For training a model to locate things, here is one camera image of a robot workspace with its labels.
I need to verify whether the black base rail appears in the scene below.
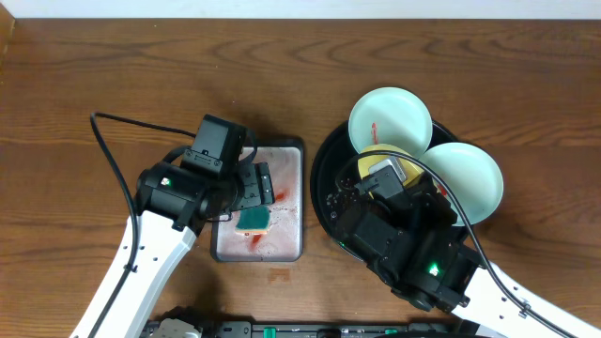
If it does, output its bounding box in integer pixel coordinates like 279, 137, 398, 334
140, 307, 470, 338

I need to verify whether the green yellow sponge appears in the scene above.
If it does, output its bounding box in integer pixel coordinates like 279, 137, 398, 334
235, 206, 270, 234

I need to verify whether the black rectangular soapy tray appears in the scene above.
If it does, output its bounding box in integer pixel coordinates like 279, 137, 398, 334
210, 137, 304, 262

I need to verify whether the black round tray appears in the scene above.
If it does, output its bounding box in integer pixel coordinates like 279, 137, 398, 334
310, 120, 468, 262

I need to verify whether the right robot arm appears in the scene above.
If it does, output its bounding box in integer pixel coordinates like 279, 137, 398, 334
331, 177, 600, 337

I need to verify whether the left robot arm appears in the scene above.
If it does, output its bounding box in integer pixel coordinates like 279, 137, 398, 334
72, 161, 275, 337

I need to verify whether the yellow plate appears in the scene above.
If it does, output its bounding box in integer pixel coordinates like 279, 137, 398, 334
358, 144, 424, 188

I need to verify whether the mint plate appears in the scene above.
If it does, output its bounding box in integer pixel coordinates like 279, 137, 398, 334
420, 142, 504, 224
347, 87, 433, 158

